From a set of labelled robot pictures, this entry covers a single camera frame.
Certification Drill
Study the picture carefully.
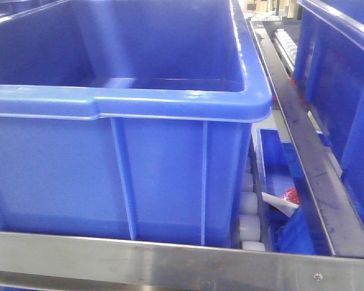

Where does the white conveyor roller track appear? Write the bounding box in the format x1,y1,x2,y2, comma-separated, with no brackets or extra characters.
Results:
238,156,266,252

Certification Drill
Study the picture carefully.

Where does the large blue plastic bin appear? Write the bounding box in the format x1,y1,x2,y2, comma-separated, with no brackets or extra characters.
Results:
0,1,272,247

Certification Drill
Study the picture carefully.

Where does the blue bin at far right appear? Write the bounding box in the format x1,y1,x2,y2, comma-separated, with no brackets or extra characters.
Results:
294,1,364,223

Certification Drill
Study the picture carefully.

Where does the white paper sheet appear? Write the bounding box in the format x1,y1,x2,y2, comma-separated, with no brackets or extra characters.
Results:
261,192,299,218

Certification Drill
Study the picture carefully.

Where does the lower blue plastic bin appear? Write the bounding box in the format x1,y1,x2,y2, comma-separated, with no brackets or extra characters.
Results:
256,127,331,256

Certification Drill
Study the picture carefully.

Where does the stainless steel shelf rack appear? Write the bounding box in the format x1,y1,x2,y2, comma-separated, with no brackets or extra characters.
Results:
0,21,364,290

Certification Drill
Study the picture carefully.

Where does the red mesh item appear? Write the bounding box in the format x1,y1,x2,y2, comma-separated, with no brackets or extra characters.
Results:
281,187,301,205

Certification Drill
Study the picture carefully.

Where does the blue plastic bag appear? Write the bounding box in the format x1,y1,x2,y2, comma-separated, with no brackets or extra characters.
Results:
274,206,315,255

